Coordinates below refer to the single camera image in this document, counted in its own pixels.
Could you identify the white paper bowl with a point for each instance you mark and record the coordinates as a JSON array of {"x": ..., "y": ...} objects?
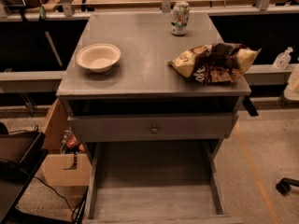
[{"x": 99, "y": 57}]

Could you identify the black cart on left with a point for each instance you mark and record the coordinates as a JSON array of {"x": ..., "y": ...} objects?
[{"x": 21, "y": 154}]

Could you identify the green white soda can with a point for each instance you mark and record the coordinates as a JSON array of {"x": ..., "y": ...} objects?
[{"x": 180, "y": 18}]

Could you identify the upper drawer with knob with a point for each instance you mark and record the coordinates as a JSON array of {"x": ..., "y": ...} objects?
[{"x": 117, "y": 128}]

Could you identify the black chair caster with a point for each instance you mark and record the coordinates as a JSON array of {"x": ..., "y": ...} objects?
[{"x": 284, "y": 186}]

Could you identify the brown chip bag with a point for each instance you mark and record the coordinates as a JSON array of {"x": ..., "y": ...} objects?
[{"x": 215, "y": 63}]

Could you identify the clear sanitizer pump bottle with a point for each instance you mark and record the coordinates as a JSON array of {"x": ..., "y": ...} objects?
[{"x": 282, "y": 60}]

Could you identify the open middle drawer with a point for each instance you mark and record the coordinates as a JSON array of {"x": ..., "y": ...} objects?
[{"x": 155, "y": 182}]

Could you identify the wooden crate on floor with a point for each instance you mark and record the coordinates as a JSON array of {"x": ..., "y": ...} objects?
[{"x": 62, "y": 169}]

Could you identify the grey cabinet with drawers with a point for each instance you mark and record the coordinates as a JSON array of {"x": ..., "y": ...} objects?
[{"x": 142, "y": 82}]

